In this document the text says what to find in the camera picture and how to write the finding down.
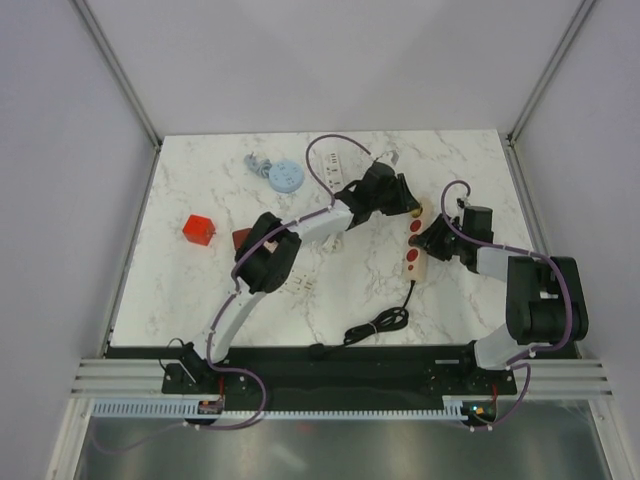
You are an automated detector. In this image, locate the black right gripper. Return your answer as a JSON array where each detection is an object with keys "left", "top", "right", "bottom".
[{"left": 412, "top": 214, "right": 469, "bottom": 263}]

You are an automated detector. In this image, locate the beige red power strip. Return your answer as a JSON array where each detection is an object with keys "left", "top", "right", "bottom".
[{"left": 402, "top": 199, "right": 432, "bottom": 282}]

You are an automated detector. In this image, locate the white power strip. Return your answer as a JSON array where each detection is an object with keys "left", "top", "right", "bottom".
[{"left": 322, "top": 152, "right": 346, "bottom": 192}]

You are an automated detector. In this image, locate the black plug with cable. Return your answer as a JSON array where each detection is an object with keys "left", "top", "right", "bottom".
[{"left": 308, "top": 280, "right": 416, "bottom": 360}]

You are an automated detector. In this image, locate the white adapter plug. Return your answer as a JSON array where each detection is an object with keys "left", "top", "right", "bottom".
[{"left": 282, "top": 268, "right": 315, "bottom": 295}]

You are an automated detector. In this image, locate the dark red carp adapter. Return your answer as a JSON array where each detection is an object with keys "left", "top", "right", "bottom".
[{"left": 232, "top": 228, "right": 251, "bottom": 250}]

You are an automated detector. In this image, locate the red socket cube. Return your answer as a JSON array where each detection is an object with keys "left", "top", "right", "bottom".
[{"left": 182, "top": 214, "right": 216, "bottom": 246}]

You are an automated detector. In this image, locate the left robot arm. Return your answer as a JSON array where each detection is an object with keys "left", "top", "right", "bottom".
[{"left": 184, "top": 162, "right": 421, "bottom": 393}]

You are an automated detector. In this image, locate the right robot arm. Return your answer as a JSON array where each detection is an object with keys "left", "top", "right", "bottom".
[{"left": 409, "top": 206, "right": 589, "bottom": 394}]

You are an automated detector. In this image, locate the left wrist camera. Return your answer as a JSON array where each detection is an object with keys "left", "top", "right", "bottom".
[{"left": 380, "top": 150, "right": 399, "bottom": 168}]

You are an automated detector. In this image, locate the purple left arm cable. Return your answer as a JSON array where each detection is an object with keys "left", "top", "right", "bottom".
[{"left": 92, "top": 132, "right": 381, "bottom": 452}]

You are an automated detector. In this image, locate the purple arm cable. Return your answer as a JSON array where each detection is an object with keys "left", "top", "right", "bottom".
[
  {"left": 92, "top": 132, "right": 381, "bottom": 452},
  {"left": 440, "top": 180, "right": 576, "bottom": 433}
]

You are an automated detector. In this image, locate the right aluminium frame post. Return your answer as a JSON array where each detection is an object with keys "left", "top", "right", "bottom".
[{"left": 505, "top": 0, "right": 599, "bottom": 146}]

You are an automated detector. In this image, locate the aluminium frame post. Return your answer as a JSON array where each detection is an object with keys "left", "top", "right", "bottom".
[
  {"left": 505, "top": 0, "right": 599, "bottom": 146},
  {"left": 69, "top": 0, "right": 164, "bottom": 149}
]

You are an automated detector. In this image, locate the grey coiled socket cable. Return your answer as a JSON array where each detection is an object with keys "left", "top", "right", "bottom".
[{"left": 243, "top": 152, "right": 305, "bottom": 193}]

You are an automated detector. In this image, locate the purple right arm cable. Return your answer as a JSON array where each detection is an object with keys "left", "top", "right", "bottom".
[{"left": 440, "top": 180, "right": 576, "bottom": 433}]

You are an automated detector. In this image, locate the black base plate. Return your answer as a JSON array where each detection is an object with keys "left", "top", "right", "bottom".
[{"left": 102, "top": 343, "right": 581, "bottom": 401}]

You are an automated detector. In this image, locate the white slotted cable duct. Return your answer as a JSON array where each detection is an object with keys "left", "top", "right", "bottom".
[{"left": 91, "top": 398, "right": 468, "bottom": 421}]

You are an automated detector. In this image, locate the aluminium front rail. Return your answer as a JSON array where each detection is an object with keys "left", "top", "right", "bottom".
[{"left": 71, "top": 359, "right": 613, "bottom": 400}]

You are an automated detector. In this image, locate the left aluminium frame post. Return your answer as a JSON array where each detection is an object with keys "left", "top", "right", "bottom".
[{"left": 69, "top": 0, "right": 164, "bottom": 149}]

